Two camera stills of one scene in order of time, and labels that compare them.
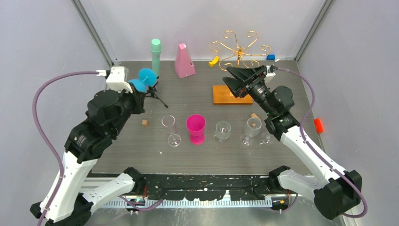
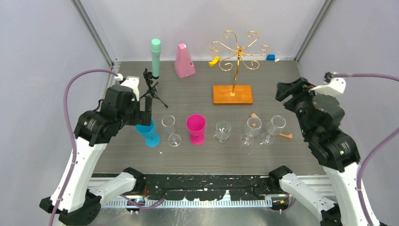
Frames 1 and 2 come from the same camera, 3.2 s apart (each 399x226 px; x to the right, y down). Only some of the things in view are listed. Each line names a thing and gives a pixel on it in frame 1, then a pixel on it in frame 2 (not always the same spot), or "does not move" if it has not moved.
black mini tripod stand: x=151 y=92 does not move
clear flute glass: x=174 y=140 does not move
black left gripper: x=139 y=98 → x=144 y=117
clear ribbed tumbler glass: x=222 y=130 does not move
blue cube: x=271 y=57 does not move
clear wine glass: x=252 y=129 does not move
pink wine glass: x=195 y=123 does not move
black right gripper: x=240 y=88 → x=299 y=88
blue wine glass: x=147 y=78 → x=152 y=139
